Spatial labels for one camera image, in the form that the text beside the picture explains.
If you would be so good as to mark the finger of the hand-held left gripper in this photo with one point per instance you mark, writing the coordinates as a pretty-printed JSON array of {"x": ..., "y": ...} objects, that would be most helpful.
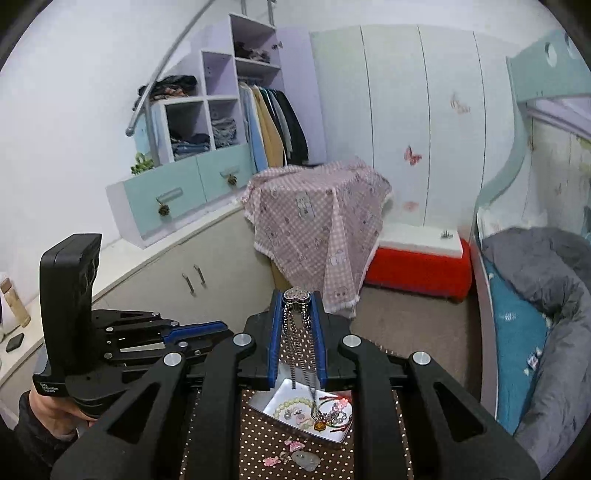
[
  {"x": 194, "y": 328},
  {"x": 138, "y": 353}
]

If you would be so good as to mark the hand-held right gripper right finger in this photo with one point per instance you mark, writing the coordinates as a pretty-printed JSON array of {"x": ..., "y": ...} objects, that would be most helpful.
[{"x": 317, "y": 341}]

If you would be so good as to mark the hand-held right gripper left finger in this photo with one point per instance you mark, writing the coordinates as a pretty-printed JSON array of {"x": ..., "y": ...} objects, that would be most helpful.
[{"x": 276, "y": 341}]

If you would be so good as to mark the grey metal tin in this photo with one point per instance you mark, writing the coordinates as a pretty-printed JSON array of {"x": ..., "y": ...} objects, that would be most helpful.
[{"x": 286, "y": 391}]

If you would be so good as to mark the person's left forearm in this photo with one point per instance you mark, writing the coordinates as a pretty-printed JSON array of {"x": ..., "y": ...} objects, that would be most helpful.
[{"x": 27, "y": 452}]

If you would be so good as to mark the person's left hand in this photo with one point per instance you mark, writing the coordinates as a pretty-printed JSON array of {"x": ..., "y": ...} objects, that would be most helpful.
[{"x": 60, "y": 413}]

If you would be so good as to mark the tan bottle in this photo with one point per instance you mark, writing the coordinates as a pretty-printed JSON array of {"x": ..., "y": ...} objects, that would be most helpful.
[{"x": 16, "y": 304}]

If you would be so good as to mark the beige low cabinet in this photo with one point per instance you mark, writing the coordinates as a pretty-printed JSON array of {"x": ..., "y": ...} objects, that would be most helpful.
[{"x": 152, "y": 277}]

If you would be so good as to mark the small black case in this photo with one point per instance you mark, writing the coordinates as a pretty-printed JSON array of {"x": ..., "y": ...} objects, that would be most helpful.
[{"x": 15, "y": 344}]

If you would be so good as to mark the white teal drawer unit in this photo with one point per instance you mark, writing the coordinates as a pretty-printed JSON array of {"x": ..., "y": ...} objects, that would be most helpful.
[{"x": 134, "y": 221}]

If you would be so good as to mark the pink flower hair clip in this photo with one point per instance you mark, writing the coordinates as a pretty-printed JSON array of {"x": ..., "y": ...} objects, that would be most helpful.
[
  {"x": 294, "y": 446},
  {"x": 274, "y": 462}
]

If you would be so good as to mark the red storage box white lid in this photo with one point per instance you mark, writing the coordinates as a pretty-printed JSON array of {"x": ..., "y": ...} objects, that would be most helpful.
[{"x": 415, "y": 272}]

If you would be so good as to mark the pale jade pendant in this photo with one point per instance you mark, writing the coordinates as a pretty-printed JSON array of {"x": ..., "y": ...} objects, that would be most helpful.
[{"x": 307, "y": 461}]

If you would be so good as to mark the pine cone ornament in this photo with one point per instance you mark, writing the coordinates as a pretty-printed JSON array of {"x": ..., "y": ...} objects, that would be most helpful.
[
  {"x": 164, "y": 210},
  {"x": 232, "y": 180}
]

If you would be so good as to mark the pink checkered cloth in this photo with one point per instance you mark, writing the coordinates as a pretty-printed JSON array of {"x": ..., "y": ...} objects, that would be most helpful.
[{"x": 314, "y": 217}]

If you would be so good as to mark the teal drawer front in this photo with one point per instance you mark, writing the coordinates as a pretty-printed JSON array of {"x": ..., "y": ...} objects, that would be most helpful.
[
  {"x": 152, "y": 194},
  {"x": 221, "y": 161}
]

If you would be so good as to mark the small green plant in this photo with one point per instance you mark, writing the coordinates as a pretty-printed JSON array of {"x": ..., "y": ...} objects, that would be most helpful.
[{"x": 142, "y": 164}]

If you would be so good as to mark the faded pink butterfly sticker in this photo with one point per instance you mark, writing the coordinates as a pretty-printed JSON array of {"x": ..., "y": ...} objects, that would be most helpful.
[{"x": 410, "y": 206}]

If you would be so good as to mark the folded blue jeans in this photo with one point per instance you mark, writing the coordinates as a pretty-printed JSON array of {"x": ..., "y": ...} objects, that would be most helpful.
[{"x": 189, "y": 145}]

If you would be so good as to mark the teal bed sheet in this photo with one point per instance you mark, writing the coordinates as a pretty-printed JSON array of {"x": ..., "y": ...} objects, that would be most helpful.
[{"x": 512, "y": 350}]

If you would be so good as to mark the folded grey clothes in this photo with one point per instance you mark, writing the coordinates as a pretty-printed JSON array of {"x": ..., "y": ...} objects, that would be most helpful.
[{"x": 225, "y": 134}]

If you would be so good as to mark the light blue hanging shirt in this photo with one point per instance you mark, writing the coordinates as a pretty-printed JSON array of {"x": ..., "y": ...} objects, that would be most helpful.
[{"x": 256, "y": 138}]

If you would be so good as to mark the tan hanging coat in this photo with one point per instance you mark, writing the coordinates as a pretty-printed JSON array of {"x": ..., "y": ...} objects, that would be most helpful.
[{"x": 272, "y": 138}]

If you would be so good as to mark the black hanging jacket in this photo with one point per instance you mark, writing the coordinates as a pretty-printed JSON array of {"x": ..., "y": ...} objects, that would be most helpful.
[{"x": 298, "y": 138}]

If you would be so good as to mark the grey hanging garment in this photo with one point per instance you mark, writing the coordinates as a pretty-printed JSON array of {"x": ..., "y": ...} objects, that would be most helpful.
[{"x": 282, "y": 124}]

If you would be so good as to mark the pile of dark clothes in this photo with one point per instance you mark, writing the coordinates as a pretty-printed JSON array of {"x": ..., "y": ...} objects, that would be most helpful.
[{"x": 171, "y": 86}]

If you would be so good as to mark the white wardrobe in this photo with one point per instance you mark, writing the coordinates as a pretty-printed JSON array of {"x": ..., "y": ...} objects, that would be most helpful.
[{"x": 392, "y": 115}]

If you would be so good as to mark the grey metal handrail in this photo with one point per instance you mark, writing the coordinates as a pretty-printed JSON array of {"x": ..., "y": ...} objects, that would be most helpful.
[{"x": 157, "y": 78}]

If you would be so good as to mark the grey duvet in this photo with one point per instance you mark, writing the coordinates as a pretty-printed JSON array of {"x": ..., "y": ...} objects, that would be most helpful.
[{"x": 558, "y": 286}]

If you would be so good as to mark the lilac cubby shelf unit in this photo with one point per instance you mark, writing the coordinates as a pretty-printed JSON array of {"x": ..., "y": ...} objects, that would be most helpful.
[{"x": 217, "y": 74}]

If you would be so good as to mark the light teal bunk bed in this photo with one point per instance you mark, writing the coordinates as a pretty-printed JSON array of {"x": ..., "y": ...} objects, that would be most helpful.
[{"x": 508, "y": 157}]

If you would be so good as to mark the cream butterfly sticker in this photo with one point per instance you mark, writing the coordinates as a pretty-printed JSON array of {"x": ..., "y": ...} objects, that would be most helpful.
[{"x": 460, "y": 104}]

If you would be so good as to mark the dark bundled clothes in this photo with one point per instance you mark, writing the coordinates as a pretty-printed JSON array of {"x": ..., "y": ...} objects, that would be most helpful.
[{"x": 251, "y": 51}]

